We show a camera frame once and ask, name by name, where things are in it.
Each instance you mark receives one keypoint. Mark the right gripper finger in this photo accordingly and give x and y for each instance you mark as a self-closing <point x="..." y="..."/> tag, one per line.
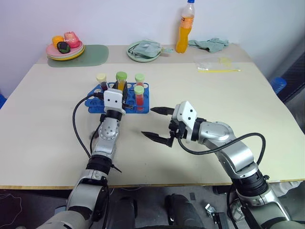
<point x="163" y="111"/>
<point x="157" y="138"/>

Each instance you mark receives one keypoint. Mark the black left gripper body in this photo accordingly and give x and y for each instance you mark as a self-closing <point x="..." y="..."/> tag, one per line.
<point x="124" y="99"/>

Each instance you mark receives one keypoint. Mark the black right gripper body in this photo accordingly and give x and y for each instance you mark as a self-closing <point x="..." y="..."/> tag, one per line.
<point x="177" y="130"/>

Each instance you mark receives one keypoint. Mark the orange liquid green cap tube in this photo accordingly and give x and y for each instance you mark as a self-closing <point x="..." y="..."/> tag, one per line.
<point x="121" y="76"/>

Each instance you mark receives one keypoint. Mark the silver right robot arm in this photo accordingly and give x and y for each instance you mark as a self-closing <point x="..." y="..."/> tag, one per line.
<point x="238" y="155"/>

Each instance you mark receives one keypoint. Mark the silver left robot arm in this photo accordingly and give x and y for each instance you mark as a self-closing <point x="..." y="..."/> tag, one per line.
<point x="107" y="133"/>

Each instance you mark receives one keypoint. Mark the blue test tube rack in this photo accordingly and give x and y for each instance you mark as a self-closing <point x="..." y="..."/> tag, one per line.
<point x="95" y="105"/>

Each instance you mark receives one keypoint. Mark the red liquid green cap tube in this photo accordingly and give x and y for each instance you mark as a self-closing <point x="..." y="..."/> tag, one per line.
<point x="139" y="95"/>
<point x="139" y="78"/>

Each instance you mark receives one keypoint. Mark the dark red yellow cap tube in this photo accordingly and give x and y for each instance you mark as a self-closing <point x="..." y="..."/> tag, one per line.
<point x="101" y="77"/>

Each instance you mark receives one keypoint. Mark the pale green plate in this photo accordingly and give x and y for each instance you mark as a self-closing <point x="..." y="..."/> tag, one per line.
<point x="140" y="59"/>

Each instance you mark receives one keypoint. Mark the green placemat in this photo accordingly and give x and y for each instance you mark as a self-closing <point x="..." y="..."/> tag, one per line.
<point x="95" y="55"/>

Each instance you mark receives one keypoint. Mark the light green stacked plate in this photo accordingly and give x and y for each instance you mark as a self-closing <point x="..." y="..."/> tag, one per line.
<point x="79" y="53"/>

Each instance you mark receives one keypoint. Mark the yellow plate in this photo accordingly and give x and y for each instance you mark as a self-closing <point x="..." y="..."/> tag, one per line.
<point x="64" y="59"/>

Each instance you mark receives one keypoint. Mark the clear bag yellow strip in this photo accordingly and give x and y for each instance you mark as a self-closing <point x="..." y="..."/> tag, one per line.
<point x="209" y="66"/>

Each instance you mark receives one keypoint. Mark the pink toy apple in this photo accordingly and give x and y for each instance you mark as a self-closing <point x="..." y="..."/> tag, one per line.
<point x="71" y="39"/>

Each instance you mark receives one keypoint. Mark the dark mottled toy ball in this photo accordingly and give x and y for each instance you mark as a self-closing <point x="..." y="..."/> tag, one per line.
<point x="63" y="47"/>

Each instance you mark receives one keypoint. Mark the pink plate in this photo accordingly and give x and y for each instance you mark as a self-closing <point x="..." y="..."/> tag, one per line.
<point x="51" y="50"/>

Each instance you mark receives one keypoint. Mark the orange toy fruit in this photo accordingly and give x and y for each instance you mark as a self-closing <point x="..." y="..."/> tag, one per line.
<point x="57" y="40"/>

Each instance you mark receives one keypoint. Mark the dark rounded shape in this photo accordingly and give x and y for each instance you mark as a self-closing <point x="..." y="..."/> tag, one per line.
<point x="182" y="211"/>
<point x="125" y="211"/>

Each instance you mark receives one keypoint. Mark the orange drink bottle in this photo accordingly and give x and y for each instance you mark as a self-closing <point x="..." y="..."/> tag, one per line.
<point x="183" y="35"/>

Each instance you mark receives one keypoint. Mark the pale green cloth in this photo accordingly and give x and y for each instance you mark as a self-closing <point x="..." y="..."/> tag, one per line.
<point x="212" y="44"/>

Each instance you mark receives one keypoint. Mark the small metal clamp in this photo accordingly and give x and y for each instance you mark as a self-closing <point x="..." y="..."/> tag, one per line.
<point x="209" y="209"/>

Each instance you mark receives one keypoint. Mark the black box under table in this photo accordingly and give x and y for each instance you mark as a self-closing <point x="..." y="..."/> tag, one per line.
<point x="220" y="219"/>

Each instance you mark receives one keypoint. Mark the blue ribbed stool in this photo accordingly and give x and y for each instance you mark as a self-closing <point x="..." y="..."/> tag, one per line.
<point x="278" y="84"/>

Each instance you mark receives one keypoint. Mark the blue object at edge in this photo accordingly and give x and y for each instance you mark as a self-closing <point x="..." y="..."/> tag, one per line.
<point x="2" y="97"/>

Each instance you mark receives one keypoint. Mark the black carbon pattern object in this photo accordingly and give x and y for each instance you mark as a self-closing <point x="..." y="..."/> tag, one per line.
<point x="295" y="83"/>

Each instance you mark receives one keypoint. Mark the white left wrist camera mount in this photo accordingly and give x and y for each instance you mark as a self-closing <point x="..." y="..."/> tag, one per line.
<point x="114" y="100"/>

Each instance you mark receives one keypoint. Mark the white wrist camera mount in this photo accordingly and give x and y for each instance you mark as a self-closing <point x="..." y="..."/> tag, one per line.
<point x="114" y="100"/>
<point x="188" y="112"/>

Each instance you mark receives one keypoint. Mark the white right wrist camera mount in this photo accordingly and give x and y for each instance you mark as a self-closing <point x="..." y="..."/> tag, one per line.
<point x="188" y="112"/>

